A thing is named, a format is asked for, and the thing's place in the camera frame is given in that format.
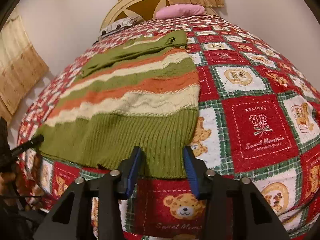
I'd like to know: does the green orange striped knit sweater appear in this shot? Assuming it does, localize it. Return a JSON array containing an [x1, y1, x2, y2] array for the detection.
[[37, 30, 200, 179]]

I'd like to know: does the beige curtain on left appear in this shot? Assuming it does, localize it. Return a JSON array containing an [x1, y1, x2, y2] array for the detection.
[[0, 16, 49, 124]]

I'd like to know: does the red teddy bear patchwork bedspread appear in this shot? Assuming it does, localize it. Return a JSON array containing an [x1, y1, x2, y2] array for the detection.
[[18, 16, 319, 239]]

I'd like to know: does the white patterned pillow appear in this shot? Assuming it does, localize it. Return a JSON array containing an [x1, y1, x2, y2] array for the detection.
[[100, 16, 144, 36]]

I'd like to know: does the cream wooden headboard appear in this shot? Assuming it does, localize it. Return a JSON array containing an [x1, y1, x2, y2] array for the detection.
[[100, 0, 220, 32]]

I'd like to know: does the pink pillow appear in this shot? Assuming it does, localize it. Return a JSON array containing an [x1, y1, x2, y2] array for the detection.
[[155, 4, 206, 20]]

